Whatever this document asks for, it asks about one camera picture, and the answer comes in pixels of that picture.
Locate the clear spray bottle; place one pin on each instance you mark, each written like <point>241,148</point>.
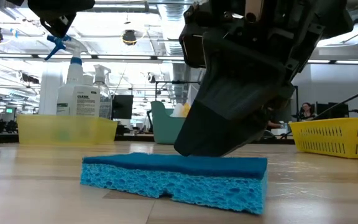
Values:
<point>104,99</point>

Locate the yellow cloth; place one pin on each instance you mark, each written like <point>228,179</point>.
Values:
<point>186,110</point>

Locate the white spray bottle blue trigger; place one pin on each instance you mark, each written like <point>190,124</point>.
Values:
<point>85,102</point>

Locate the black background rig frame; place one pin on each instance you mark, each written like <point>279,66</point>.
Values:
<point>179,82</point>

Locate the teal plastic bin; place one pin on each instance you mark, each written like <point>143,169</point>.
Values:
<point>165,127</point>

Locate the person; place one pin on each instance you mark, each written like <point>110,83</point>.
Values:
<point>307,109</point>

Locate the dark blue scrub sponge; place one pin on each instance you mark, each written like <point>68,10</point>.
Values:
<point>172,186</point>

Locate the silver ventilation duct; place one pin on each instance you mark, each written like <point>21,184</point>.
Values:
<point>174,18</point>

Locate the overhead light bar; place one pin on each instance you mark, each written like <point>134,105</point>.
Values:
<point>120,57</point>

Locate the yellow mesh plastic basket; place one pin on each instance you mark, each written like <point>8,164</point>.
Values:
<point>322,137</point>

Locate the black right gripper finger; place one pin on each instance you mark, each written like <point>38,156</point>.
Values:
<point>235,118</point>

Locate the yellow translucent plastic tray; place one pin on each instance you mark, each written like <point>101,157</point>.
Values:
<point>67,130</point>

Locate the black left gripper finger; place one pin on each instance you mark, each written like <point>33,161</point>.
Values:
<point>59,15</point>

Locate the black monitor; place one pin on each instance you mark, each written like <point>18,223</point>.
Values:
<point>122,107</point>
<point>334,110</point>

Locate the white cloth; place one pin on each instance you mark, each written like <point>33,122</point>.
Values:
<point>177,111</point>

